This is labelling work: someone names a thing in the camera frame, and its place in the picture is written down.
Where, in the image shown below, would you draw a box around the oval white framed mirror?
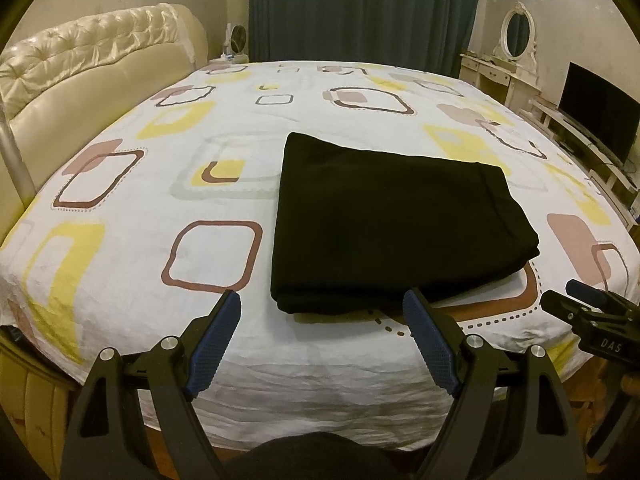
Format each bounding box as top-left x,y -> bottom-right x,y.
492,1 -> 537,75

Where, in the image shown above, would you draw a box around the white dressing table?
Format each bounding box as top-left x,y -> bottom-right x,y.
459,53 -> 541,112

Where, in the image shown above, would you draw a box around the black flat television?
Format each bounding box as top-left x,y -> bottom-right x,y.
558,62 -> 639,165

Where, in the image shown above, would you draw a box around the cream bed frame base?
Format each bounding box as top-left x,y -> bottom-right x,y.
1,327 -> 80,479

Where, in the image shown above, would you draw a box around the small white desk fan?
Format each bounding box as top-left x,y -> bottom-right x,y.
220,23 -> 248,63

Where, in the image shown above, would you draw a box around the cream tufted leather headboard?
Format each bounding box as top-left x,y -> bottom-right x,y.
1,3 -> 208,234

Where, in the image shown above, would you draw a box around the white tv stand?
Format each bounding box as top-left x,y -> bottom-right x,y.
518,99 -> 639,231

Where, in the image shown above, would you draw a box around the dark green curtain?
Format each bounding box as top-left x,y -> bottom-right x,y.
248,0 -> 478,77

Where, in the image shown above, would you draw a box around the black studded pants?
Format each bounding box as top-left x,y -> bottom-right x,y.
270,132 -> 539,315

